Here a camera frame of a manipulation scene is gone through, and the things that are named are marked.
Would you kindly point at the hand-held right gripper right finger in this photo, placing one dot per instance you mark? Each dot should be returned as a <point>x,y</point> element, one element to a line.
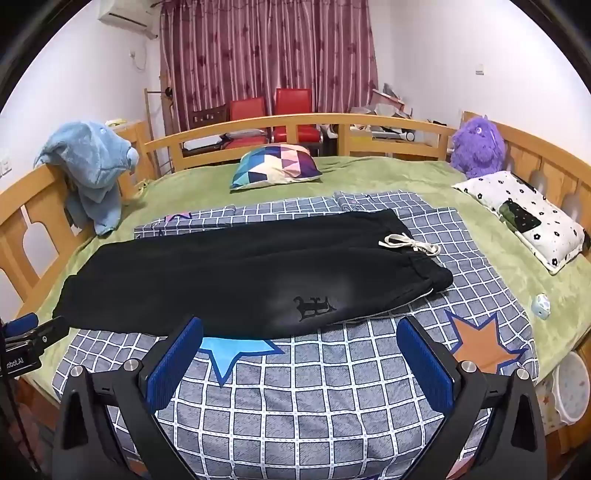
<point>425,364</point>

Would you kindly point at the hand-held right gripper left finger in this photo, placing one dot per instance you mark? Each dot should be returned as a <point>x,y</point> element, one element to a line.
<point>178,364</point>

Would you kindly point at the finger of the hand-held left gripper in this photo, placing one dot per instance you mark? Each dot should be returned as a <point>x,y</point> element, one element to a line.
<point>21,324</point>
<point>53,330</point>

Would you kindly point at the grey checked star blanket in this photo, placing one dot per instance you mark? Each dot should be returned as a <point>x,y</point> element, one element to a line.
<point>323,415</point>

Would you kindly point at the small white blue toy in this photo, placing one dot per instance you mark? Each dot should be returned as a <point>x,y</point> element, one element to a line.
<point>541,305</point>

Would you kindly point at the white round basin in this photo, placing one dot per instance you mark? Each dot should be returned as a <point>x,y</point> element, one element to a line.
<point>572,387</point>

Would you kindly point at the blue plush toy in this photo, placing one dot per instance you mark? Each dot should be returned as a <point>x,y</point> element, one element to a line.
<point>92,161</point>

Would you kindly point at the dark green cloth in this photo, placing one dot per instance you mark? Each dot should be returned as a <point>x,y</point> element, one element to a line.
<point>519,217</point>

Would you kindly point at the white floral pillow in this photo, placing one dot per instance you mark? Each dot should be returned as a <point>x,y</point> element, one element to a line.
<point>554,226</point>

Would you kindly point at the green bed sheet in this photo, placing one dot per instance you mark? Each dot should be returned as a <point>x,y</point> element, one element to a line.
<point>369,175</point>

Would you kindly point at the purple plush toy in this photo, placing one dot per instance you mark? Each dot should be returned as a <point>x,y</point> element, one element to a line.
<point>475,147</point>

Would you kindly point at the colourful geometric pillow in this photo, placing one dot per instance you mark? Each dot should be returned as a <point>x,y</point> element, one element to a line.
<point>277,164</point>

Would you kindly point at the wooden coat rack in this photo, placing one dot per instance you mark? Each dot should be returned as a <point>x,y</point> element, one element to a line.
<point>147,115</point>

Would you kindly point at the stack of folded bedding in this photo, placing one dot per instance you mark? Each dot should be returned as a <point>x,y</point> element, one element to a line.
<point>244,138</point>

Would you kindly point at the dark wooden chair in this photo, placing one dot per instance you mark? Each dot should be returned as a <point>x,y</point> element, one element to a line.
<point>210,115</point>

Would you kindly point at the pile of cardboard and papers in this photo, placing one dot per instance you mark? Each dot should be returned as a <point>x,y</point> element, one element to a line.
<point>388,106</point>

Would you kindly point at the red chair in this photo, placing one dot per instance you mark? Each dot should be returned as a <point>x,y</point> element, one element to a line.
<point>295,104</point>
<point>247,110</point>

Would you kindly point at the white air conditioner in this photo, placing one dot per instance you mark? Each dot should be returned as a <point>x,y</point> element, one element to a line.
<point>129,18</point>

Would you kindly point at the red striped curtain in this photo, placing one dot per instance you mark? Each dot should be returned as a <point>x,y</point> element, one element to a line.
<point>277,46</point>

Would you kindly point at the white wall outlet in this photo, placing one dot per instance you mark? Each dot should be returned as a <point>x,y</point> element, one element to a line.
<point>4,166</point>

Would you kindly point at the wooden bed frame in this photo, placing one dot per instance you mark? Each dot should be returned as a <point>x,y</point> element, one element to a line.
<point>295,121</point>

